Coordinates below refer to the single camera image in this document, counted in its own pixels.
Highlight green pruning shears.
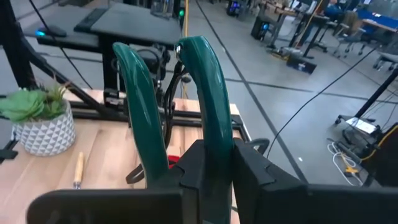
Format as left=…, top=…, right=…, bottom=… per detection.
left=112, top=35, right=234, bottom=224

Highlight black desk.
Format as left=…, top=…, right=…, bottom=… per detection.
left=23, top=2, right=183, bottom=91

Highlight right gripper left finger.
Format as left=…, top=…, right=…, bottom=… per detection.
left=26, top=139, right=206, bottom=224

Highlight black keyboard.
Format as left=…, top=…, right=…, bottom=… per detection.
left=73, top=7, right=109, bottom=34

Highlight three-prong wooden hand cultivator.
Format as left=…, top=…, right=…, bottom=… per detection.
left=73, top=151, right=85, bottom=190

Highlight succulent in white pot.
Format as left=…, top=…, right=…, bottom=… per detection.
left=0, top=82, right=76, bottom=157

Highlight black computer mouse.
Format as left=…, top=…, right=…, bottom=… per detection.
left=34, top=25, right=68, bottom=39

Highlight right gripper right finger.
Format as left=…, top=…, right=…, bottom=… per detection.
left=233, top=138, right=398, bottom=224

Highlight person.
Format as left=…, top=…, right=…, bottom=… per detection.
left=323, top=0, right=345, bottom=21

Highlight white yellow cable bundle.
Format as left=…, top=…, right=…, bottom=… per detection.
left=326, top=141, right=364, bottom=187

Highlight black tower with blue light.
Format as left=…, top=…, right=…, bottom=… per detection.
left=251, top=15, right=270, bottom=41

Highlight long black cable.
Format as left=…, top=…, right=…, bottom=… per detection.
left=266, top=46, right=382, bottom=156

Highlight black stand leg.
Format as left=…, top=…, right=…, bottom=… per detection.
left=335, top=67, right=398, bottom=136

